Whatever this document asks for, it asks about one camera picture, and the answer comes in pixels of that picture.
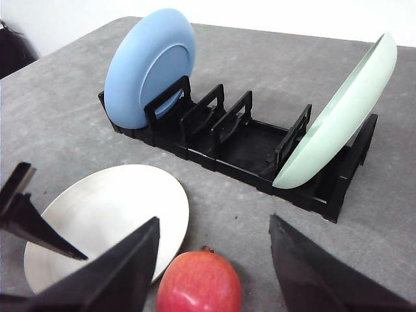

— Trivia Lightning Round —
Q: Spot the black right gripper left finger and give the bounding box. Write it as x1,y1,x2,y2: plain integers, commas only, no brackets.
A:
0,217,160,312

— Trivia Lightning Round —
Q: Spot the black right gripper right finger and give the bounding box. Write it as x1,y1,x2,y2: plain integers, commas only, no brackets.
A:
269,214,416,312

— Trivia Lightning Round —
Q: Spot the white plate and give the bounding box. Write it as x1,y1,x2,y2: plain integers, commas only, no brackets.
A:
24,164,189,294

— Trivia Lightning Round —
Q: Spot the light green plate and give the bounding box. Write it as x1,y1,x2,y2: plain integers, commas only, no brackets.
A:
272,33,398,189

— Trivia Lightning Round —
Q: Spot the blue plate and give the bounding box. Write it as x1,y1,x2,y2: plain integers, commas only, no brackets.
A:
104,8,196,129

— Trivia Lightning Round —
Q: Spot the black plastic dish rack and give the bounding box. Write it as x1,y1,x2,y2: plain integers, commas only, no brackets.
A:
98,75,378,224

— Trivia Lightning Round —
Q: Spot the black object at table edge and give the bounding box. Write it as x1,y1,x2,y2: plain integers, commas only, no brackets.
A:
0,22,40,79

